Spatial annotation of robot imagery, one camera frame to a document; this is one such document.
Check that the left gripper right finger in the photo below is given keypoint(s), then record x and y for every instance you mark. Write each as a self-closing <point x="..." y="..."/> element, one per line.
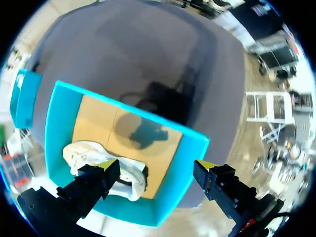
<point x="222" y="185"/>

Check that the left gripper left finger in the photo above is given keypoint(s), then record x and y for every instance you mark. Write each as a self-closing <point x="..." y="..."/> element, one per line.
<point x="91" y="182"/>

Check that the white mesh shoe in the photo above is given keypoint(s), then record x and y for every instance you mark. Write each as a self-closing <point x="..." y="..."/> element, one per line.
<point x="84" y="153"/>

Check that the teal shoebox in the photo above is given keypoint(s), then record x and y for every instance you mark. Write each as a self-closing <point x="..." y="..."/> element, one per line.
<point x="61" y="111"/>

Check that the teal shoebox lid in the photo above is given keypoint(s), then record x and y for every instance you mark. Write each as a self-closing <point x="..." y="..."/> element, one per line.
<point x="27" y="98"/>

